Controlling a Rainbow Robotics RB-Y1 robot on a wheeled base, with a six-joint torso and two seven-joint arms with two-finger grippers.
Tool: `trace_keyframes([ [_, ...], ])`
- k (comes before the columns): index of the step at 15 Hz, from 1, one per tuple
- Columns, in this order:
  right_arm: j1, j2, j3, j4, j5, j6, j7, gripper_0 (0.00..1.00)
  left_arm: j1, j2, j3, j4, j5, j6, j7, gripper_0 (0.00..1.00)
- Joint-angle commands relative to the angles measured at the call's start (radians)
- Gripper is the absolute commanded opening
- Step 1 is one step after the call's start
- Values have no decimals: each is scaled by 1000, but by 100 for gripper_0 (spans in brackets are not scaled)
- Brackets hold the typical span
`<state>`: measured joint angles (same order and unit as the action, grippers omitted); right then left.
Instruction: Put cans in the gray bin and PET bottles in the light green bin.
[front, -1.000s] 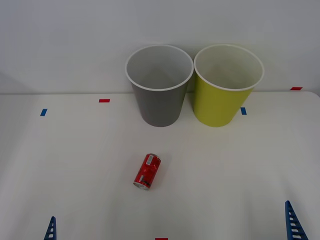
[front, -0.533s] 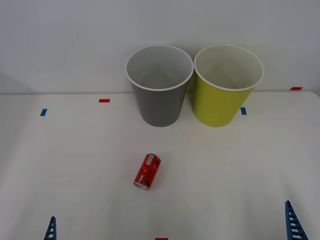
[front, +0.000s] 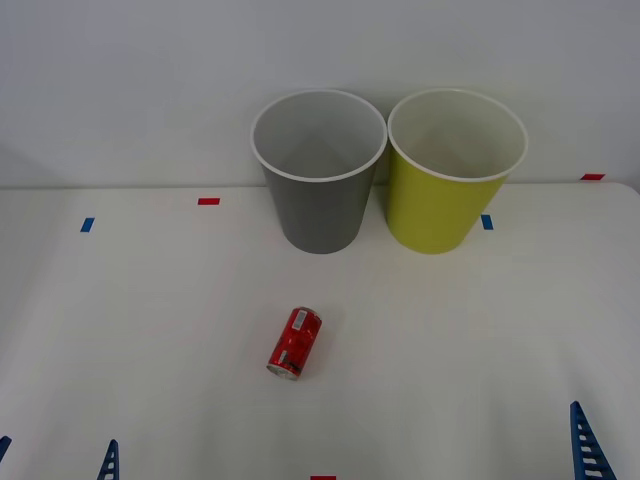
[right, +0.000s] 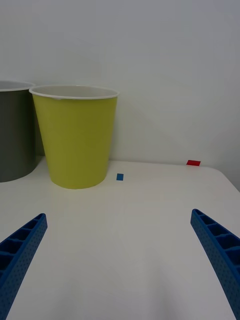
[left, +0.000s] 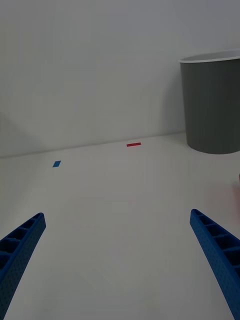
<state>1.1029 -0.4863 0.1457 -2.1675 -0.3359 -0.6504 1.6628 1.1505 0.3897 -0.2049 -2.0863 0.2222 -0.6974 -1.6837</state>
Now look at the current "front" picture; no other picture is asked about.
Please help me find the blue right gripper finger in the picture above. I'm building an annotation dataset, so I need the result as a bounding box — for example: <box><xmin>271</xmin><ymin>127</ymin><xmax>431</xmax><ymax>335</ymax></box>
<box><xmin>569</xmin><ymin>400</ymin><xmax>614</xmax><ymax>480</ymax></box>

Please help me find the red drink can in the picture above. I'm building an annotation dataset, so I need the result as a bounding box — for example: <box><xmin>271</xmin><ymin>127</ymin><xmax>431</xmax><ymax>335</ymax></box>
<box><xmin>265</xmin><ymin>306</ymin><xmax>324</xmax><ymax>383</ymax></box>

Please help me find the yellow-green plastic waste bin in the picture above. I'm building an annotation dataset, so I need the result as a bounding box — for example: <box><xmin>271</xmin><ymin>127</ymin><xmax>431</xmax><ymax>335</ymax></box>
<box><xmin>386</xmin><ymin>87</ymin><xmax>530</xmax><ymax>256</ymax></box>

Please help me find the grey plastic waste bin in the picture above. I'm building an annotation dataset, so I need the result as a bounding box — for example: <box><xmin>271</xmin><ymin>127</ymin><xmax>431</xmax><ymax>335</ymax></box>
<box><xmin>250</xmin><ymin>88</ymin><xmax>389</xmax><ymax>255</ymax></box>

